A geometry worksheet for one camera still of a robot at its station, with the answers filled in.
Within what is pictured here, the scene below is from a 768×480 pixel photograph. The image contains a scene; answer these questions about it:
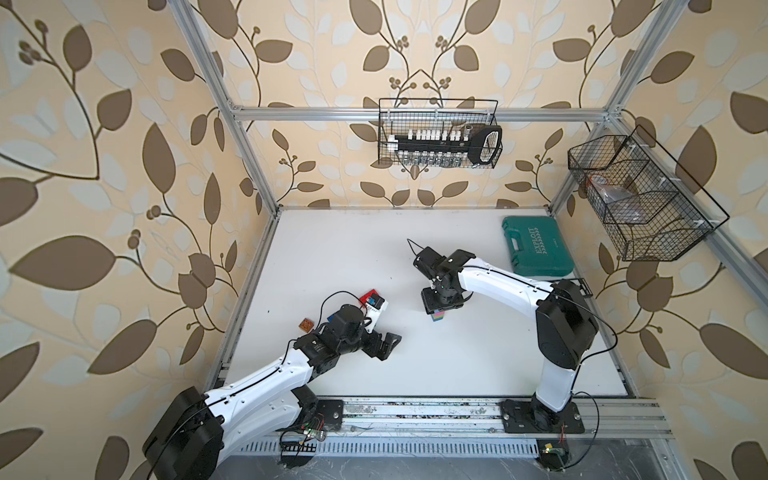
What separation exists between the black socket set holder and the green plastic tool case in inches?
13.9

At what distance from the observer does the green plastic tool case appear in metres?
1.01

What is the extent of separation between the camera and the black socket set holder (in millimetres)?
823
